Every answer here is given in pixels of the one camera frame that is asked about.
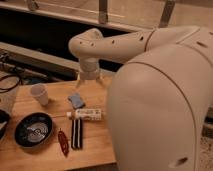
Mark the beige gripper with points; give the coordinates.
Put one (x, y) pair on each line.
(89, 70)

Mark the dark object at left edge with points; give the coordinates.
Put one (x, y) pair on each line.
(4, 119)

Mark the black bowl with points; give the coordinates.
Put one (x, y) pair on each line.
(33, 130)

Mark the red small tool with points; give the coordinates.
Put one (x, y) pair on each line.
(63, 141)

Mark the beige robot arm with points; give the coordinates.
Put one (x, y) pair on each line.
(158, 100)

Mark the white tube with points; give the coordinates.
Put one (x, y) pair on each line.
(86, 114)

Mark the metal rail frame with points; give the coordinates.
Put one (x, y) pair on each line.
(129, 14)

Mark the blue cloth piece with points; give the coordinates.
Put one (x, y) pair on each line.
(76, 101)

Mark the white ceramic cup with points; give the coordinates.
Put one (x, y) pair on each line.
(39, 92)

